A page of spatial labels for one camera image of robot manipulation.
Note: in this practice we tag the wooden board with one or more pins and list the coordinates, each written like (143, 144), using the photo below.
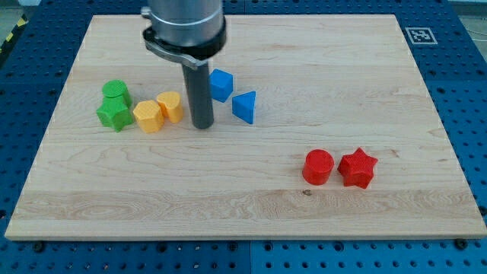
(331, 82)

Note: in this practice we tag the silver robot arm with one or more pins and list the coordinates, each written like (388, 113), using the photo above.
(188, 32)

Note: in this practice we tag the white fiducial marker tag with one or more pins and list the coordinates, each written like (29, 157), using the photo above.
(421, 36)

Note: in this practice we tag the blue cube block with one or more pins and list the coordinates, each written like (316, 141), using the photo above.
(222, 84)

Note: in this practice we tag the red cylinder block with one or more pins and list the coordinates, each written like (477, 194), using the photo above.
(317, 167)

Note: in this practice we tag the blue triangle block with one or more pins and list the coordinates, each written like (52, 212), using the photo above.
(243, 106)

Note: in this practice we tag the yellow heart block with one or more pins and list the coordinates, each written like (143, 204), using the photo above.
(171, 106)

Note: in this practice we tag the green star block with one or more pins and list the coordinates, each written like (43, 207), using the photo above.
(114, 113)

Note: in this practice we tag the yellow hexagon block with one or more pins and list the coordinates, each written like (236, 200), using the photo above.
(148, 115)

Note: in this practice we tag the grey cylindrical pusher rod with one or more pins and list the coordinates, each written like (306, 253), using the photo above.
(199, 95)

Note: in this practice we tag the red star block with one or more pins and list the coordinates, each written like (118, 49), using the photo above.
(357, 169)

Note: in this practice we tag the green cylinder block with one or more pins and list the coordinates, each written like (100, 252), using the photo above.
(117, 88)

